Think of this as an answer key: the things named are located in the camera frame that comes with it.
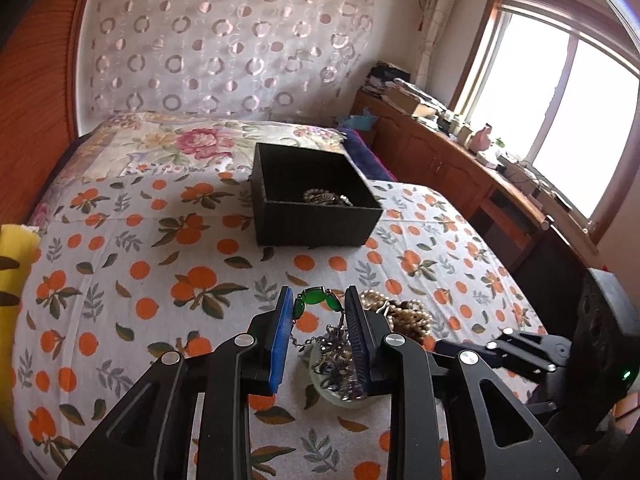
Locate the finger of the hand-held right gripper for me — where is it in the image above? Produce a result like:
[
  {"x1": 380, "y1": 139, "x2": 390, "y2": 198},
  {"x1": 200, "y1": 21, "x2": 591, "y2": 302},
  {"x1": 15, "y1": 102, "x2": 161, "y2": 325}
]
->
[{"x1": 434, "y1": 328, "x2": 572, "y2": 379}]

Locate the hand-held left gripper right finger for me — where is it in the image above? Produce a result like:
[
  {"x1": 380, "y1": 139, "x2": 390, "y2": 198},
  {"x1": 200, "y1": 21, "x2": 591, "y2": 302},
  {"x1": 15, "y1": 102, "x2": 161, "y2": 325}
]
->
[{"x1": 344, "y1": 286, "x2": 583, "y2": 480}]

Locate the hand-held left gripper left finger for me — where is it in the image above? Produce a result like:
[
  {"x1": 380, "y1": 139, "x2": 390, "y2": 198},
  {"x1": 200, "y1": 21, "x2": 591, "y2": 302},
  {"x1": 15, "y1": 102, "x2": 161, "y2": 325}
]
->
[{"x1": 57, "y1": 286, "x2": 294, "y2": 480}]

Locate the silver chain jewelry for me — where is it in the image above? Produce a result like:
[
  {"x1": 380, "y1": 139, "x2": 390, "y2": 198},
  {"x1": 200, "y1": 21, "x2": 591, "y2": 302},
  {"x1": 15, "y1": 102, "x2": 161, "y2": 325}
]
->
[{"x1": 291, "y1": 316, "x2": 357, "y2": 395}]

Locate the green stone bracelet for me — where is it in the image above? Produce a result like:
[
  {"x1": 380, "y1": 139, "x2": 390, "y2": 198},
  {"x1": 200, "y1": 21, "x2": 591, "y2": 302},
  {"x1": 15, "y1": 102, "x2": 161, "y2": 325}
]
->
[{"x1": 292, "y1": 286, "x2": 347, "y2": 321}]

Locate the black jewelry box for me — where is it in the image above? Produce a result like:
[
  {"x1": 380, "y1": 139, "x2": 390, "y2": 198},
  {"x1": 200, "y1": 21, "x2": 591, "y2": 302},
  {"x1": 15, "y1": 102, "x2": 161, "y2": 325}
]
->
[{"x1": 251, "y1": 142, "x2": 384, "y2": 248}]

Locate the pale jade bangle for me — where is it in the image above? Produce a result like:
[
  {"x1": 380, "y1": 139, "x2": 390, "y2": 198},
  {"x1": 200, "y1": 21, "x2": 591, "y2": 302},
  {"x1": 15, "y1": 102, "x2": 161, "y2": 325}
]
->
[{"x1": 308, "y1": 340, "x2": 373, "y2": 407}]

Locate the orange print bedsheet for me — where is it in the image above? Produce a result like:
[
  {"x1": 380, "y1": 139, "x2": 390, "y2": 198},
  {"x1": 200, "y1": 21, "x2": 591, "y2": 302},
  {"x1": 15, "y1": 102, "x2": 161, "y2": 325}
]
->
[{"x1": 10, "y1": 170, "x2": 561, "y2": 480}]

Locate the purple blanket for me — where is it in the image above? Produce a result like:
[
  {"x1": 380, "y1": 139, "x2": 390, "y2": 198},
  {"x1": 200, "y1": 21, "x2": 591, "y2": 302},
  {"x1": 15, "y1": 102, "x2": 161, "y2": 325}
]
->
[{"x1": 341, "y1": 129, "x2": 398, "y2": 183}]

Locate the wooden cabinet desk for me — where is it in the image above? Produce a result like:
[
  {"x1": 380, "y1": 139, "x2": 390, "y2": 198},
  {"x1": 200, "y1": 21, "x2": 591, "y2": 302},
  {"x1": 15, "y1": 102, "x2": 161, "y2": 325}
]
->
[{"x1": 349, "y1": 89, "x2": 601, "y2": 266}]

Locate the pink figurine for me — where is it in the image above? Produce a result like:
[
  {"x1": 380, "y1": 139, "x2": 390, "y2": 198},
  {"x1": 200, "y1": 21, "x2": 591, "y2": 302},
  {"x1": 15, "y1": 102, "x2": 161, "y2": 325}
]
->
[{"x1": 470, "y1": 123, "x2": 495, "y2": 153}]

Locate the teal plastic bag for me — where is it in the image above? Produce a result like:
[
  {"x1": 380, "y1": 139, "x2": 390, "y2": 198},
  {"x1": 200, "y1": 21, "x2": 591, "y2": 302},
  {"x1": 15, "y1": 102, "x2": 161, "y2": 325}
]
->
[{"x1": 335, "y1": 109, "x2": 382, "y2": 132}]

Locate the floral pillow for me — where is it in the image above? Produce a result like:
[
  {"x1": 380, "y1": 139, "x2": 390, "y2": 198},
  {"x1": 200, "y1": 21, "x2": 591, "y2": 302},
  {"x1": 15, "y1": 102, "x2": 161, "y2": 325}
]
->
[{"x1": 30, "y1": 112, "x2": 351, "y2": 226}]

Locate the window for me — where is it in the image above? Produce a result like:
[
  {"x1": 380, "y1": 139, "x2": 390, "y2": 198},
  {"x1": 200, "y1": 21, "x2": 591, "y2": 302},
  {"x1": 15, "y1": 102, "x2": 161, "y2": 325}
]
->
[{"x1": 447, "y1": 0, "x2": 640, "y2": 256}]

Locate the pile of books and papers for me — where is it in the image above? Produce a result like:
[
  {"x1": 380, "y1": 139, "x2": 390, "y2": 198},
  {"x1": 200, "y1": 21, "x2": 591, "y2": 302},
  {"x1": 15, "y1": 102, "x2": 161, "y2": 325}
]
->
[{"x1": 359, "y1": 61, "x2": 451, "y2": 120}]

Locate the white circle print curtain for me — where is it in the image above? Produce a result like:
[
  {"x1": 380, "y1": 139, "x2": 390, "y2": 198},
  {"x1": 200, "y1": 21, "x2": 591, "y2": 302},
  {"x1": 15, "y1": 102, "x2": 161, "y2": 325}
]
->
[{"x1": 74, "y1": 0, "x2": 377, "y2": 136}]

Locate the wooden headboard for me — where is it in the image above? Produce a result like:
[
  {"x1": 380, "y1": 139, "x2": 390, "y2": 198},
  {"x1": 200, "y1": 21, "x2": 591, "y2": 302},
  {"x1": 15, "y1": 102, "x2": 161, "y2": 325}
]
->
[{"x1": 0, "y1": 0, "x2": 98, "y2": 226}]

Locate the pearl necklace pile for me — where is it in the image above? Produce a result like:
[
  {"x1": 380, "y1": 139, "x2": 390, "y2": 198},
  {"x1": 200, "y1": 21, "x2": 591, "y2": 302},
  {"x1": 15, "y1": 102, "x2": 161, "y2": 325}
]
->
[{"x1": 359, "y1": 288, "x2": 433, "y2": 347}]

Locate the beaded bracelet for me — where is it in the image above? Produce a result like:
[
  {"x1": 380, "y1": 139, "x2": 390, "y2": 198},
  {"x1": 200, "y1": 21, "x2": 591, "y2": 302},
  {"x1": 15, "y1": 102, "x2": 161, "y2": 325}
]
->
[{"x1": 302, "y1": 188, "x2": 355, "y2": 207}]

